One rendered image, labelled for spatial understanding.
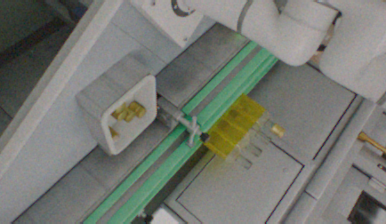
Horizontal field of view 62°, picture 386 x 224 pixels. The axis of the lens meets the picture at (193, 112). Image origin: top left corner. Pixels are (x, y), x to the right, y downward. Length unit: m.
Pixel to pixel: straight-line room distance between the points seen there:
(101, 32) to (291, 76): 0.99
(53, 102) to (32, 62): 0.79
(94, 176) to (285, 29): 0.65
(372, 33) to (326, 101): 0.90
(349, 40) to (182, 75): 0.54
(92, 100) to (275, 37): 0.42
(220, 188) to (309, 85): 0.64
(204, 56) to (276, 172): 0.49
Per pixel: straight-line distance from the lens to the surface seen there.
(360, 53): 0.64
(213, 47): 1.10
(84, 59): 0.73
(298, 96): 1.47
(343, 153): 1.37
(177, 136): 1.03
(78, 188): 0.98
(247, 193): 1.18
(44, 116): 0.77
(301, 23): 0.65
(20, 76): 1.50
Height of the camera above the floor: 1.18
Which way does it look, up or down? 15 degrees down
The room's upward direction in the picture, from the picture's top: 127 degrees clockwise
